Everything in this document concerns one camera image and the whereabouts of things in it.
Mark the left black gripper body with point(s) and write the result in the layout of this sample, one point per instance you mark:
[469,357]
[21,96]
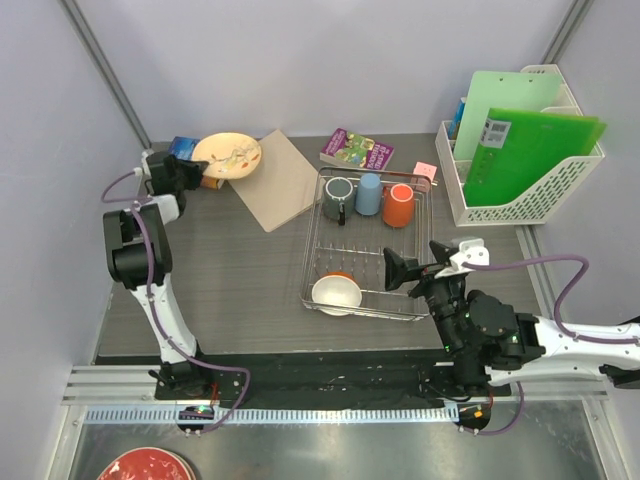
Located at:
[177,179]

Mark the blue book in organizer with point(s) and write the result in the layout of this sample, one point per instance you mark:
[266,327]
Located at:
[455,122]

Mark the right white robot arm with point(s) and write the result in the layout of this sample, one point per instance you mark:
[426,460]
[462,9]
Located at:
[490,344]

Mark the white file organizer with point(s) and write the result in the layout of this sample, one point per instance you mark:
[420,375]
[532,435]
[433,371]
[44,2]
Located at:
[538,88]

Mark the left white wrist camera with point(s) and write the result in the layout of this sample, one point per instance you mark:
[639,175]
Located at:
[144,161]

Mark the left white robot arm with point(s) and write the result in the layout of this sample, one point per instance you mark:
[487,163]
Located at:
[138,256]

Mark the grey mug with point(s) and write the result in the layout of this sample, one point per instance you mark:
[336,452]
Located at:
[338,201]

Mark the beige cardboard notebook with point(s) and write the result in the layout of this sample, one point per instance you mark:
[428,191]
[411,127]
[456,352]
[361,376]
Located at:
[281,187]

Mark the blue Jane Eyre book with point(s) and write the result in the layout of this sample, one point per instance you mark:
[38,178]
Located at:
[183,149]

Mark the red round plate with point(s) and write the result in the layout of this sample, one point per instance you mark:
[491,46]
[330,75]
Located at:
[147,463]

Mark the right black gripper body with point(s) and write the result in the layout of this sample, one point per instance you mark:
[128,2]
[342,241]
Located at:
[440,294]

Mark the purple treehouse book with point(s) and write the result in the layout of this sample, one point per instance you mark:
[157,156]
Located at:
[351,150]

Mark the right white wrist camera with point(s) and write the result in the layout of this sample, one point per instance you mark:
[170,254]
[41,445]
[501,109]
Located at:
[469,252]

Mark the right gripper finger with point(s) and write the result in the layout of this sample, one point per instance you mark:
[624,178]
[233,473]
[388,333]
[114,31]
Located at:
[399,270]
[442,252]

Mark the orange cup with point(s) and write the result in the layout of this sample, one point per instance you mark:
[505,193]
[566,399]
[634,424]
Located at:
[398,206]

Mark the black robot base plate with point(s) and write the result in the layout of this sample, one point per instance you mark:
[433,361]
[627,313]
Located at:
[355,380]

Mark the slotted cable duct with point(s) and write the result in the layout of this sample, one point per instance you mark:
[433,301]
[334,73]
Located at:
[199,415]

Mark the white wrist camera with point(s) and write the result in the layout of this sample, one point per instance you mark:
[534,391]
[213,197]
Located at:
[144,161]
[469,252]

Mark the beige bird plate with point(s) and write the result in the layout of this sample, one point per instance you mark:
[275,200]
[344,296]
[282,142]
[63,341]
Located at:
[229,155]

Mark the metal wire dish rack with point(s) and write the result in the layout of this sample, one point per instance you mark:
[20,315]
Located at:
[357,249]

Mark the bright green folder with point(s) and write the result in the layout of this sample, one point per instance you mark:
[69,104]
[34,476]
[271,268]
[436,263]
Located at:
[518,147]

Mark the blue cup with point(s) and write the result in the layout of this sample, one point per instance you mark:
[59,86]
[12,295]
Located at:
[369,194]

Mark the orange white bowl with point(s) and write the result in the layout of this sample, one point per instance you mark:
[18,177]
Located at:
[336,293]

